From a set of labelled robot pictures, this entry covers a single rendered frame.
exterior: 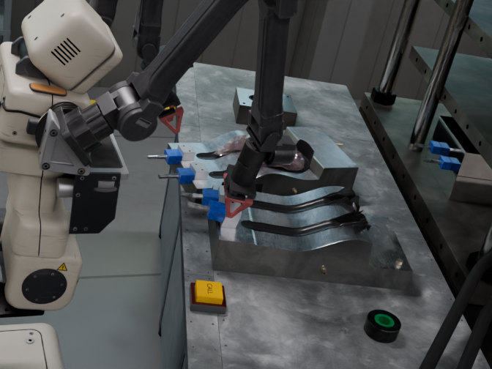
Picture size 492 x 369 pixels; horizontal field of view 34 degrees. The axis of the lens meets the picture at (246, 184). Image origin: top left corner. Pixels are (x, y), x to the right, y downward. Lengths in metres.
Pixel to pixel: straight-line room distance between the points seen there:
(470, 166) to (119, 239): 1.55
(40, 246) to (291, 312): 0.59
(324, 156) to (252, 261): 0.55
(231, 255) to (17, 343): 0.81
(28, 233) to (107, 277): 1.38
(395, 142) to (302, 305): 1.15
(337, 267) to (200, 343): 0.44
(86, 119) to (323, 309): 0.73
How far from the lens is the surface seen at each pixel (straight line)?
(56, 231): 1.85
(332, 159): 2.36
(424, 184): 2.67
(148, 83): 1.56
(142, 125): 1.58
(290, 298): 1.92
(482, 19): 2.76
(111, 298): 3.10
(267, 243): 1.93
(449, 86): 2.83
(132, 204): 3.67
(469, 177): 2.61
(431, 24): 5.47
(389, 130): 3.00
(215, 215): 1.92
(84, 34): 1.65
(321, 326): 1.86
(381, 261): 2.04
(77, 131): 1.57
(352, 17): 4.88
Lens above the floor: 1.91
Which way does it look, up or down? 28 degrees down
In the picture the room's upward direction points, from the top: 13 degrees clockwise
